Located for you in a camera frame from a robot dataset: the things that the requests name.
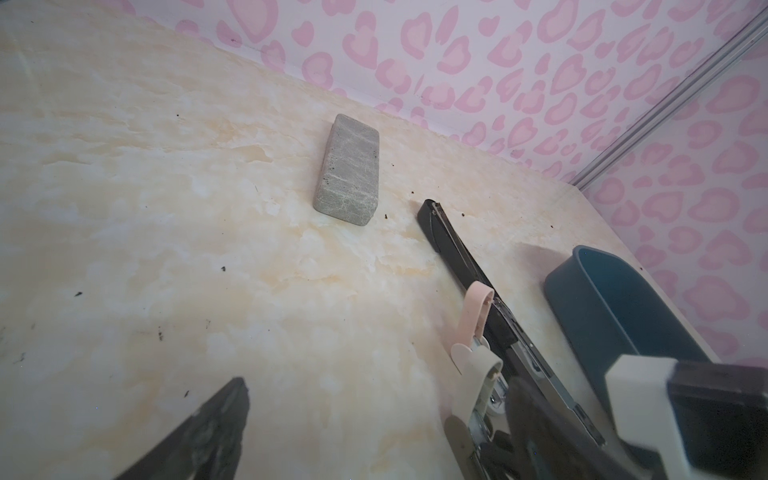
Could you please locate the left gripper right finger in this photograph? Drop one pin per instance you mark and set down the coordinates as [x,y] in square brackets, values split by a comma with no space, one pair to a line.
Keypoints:
[545,445]

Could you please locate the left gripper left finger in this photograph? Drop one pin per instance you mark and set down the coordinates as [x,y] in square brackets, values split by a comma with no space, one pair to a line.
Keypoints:
[207,445]

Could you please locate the black stapler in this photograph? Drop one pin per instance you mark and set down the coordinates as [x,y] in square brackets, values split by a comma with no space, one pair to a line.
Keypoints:
[505,336]

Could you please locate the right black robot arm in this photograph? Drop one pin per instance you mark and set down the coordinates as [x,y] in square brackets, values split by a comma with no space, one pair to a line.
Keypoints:
[702,420]

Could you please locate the teal plastic tray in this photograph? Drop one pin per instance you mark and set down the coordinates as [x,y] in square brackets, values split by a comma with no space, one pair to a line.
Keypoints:
[607,309]

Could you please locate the grey stone block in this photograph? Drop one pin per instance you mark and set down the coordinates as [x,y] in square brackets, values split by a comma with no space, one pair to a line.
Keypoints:
[348,183]

